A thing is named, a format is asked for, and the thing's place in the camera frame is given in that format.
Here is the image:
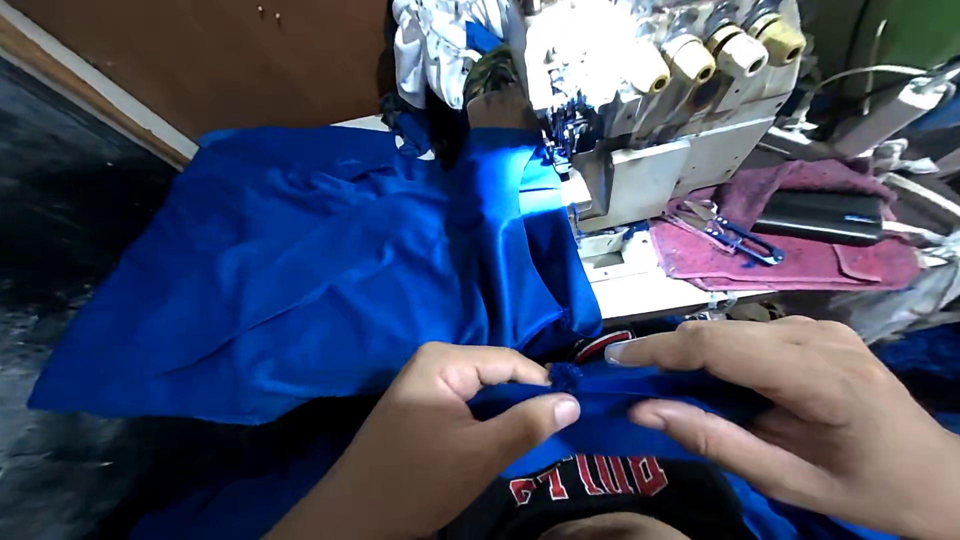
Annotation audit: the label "white cylindrical machine part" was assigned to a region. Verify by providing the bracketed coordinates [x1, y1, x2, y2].
[832, 73, 948, 159]

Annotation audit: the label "blue fabric strip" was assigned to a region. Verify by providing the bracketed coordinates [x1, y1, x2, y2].
[468, 363, 775, 480]

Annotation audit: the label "brown wooden panel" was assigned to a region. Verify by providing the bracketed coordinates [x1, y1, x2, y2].
[16, 0, 397, 162]

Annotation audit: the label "clear plastic bag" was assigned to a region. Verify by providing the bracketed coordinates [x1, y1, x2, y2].
[828, 258, 960, 345]

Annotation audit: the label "black rectangular case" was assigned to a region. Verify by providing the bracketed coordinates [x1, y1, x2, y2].
[751, 189, 888, 247]

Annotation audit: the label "person's body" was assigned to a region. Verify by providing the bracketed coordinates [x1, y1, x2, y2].
[436, 453, 751, 540]

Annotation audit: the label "pink cloth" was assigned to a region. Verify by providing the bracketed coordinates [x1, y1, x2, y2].
[649, 159, 924, 292]

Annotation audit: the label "metal tweezers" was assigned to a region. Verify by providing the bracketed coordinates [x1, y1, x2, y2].
[663, 199, 738, 256]

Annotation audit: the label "blue-handled thread snips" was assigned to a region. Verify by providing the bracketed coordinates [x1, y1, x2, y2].
[686, 201, 786, 267]

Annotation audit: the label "person's left hand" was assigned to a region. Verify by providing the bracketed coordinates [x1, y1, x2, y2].
[351, 342, 582, 535]

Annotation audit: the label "person's right hand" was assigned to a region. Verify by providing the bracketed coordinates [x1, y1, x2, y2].
[604, 315, 954, 535]

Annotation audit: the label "large blue fabric piece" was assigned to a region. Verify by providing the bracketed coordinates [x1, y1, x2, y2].
[27, 124, 604, 427]

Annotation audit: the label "person's left forearm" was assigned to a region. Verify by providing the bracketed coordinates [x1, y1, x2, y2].
[261, 450, 451, 540]

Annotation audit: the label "white overlock sewing machine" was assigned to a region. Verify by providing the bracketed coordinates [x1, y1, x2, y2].
[507, 0, 808, 285]

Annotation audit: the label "crumpled dark blue fabric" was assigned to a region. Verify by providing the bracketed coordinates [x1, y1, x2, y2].
[870, 322, 960, 436]

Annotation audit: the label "pile of white fabrics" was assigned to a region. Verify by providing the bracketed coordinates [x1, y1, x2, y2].
[391, 0, 514, 112]

